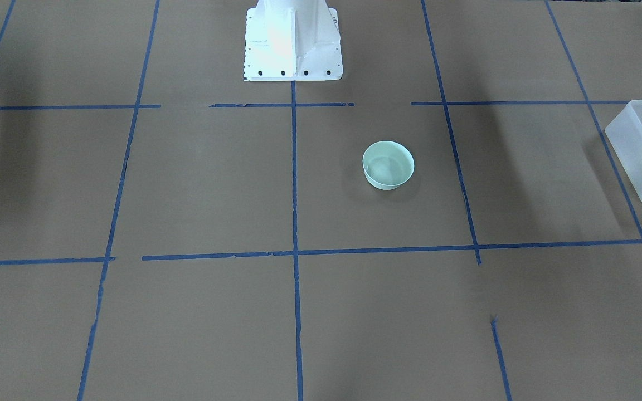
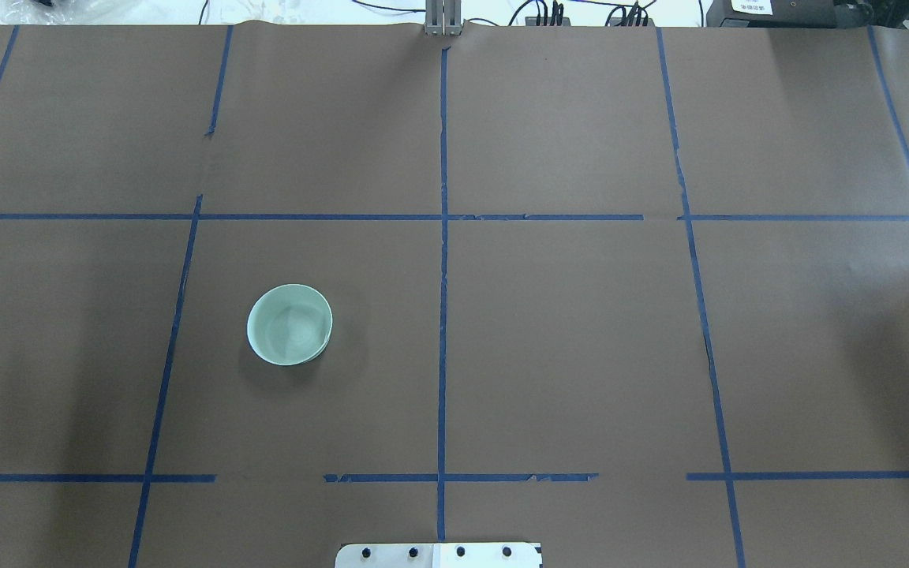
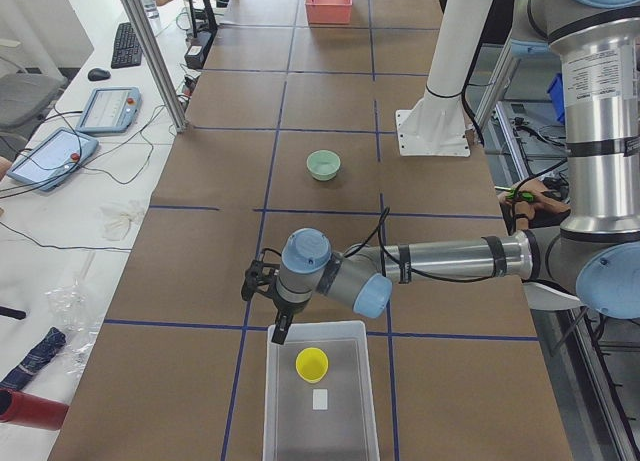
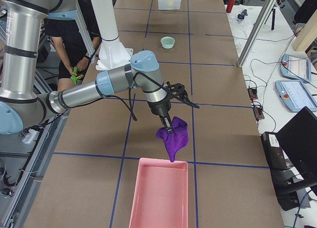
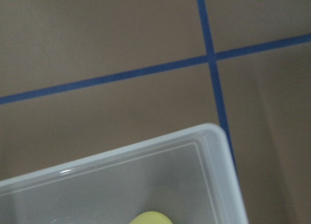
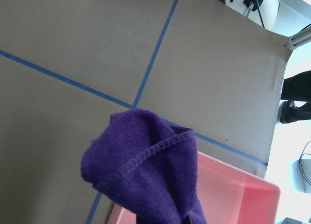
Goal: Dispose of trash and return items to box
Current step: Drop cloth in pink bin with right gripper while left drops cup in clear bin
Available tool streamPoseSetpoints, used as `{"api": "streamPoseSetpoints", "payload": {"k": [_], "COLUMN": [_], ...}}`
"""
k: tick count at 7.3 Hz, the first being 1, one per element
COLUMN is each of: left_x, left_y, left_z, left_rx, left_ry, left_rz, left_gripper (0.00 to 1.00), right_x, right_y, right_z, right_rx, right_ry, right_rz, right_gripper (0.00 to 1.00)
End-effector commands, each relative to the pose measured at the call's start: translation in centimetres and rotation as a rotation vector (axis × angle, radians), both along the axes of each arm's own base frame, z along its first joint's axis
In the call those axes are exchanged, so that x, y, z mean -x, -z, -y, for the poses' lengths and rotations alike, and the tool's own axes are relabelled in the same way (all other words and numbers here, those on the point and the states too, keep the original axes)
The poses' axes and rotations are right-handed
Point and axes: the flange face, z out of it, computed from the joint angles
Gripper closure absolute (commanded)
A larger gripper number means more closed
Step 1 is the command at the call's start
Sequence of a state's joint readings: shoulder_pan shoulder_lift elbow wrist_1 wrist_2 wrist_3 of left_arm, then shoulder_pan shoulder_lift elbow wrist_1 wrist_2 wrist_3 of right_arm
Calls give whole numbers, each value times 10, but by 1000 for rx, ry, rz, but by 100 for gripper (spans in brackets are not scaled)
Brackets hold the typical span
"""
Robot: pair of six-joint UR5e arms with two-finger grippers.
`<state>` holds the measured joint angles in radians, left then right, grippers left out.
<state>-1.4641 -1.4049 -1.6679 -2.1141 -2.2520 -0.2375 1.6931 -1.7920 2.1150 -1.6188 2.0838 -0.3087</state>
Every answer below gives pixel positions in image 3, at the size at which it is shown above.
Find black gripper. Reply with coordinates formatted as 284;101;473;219
271;297;308;344

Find yellow plastic cup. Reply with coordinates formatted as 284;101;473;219
295;347;329;384

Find mint green bowl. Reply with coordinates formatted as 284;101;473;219
306;150;341;181

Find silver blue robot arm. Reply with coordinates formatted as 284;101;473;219
268;0;639;344

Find person hand holding device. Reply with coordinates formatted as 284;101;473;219
497;179;570;230

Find clear plastic storage bin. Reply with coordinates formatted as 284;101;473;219
262;321;380;460

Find crumpled white cloth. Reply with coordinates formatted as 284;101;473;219
100;200;146;241

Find crumpled clear plastic wrap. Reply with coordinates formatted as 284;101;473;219
45;281;102;379

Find folded dark blue umbrella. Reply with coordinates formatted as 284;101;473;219
1;327;66;391

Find upper blue teach pendant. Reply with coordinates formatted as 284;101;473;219
75;87;141;135

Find blue teach pendant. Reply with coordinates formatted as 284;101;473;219
7;128;99;191
75;87;141;135

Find green handheld device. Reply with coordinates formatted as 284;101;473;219
506;190;535;203

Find red cylinder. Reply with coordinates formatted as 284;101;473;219
1;388;69;431

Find lower blue teach pendant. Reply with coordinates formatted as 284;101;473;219
7;128;99;191

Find black computer mouse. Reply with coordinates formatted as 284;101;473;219
87;68;111;82

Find black keyboard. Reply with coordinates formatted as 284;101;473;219
111;22;143;69

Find pink plastic bin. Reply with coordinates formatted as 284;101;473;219
305;0;352;25

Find grey office chair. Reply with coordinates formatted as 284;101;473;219
1;73;63;131

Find blue storage bin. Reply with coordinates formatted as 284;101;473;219
547;73;565;125

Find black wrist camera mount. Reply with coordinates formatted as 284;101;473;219
241;248;280;302

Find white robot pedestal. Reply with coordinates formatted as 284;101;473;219
396;0;493;157

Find aluminium frame post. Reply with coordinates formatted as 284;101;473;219
121;0;188;133

